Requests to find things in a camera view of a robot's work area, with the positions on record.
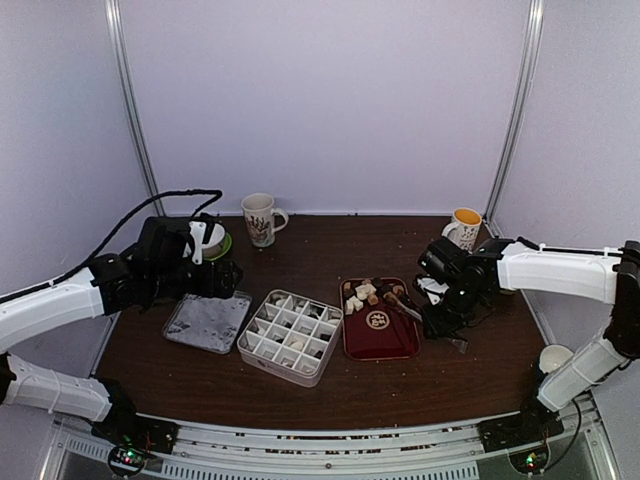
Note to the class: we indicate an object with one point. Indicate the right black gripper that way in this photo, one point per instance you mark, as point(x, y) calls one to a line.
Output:
point(439, 328)

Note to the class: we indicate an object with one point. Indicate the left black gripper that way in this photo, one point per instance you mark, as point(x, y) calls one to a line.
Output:
point(225, 285)

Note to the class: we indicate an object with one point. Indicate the metal tin lid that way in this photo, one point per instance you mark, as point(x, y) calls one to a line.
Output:
point(209, 324)

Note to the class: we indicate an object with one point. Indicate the white compartment tin box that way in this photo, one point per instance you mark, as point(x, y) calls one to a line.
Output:
point(291, 337)

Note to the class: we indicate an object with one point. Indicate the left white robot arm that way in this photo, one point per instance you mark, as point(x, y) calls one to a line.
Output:
point(105, 287)

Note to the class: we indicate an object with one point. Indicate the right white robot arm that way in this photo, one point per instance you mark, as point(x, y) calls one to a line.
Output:
point(588, 297)

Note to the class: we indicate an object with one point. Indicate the dark red chocolate tray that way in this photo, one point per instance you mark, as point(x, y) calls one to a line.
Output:
point(358, 297)

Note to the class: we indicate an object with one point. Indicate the green saucer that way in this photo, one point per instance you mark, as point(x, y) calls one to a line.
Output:
point(226, 247)

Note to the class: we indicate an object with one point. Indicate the white bowl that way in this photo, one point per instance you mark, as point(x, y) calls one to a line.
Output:
point(216, 240)

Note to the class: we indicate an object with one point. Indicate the coral pattern mug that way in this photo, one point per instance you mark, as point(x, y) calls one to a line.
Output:
point(263, 219)

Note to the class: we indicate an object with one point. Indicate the orange interior mug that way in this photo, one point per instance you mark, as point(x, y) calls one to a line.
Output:
point(463, 229)

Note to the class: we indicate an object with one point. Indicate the white cup near base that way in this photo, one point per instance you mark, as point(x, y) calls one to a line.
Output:
point(552, 357)

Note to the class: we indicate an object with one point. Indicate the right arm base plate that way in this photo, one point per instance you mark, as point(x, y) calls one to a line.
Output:
point(516, 430)

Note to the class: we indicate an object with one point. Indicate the front aluminium rail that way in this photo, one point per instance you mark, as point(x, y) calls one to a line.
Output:
point(454, 450)

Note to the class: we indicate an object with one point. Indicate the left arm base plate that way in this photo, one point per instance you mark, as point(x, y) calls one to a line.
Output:
point(141, 433)

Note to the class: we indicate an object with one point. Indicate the left aluminium frame post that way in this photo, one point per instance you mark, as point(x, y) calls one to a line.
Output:
point(118, 41)

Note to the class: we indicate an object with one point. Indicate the aluminium frame post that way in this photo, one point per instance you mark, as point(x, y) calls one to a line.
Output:
point(118, 41)
point(528, 64)

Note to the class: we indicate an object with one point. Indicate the right aluminium frame post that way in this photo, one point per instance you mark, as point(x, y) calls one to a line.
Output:
point(528, 64)

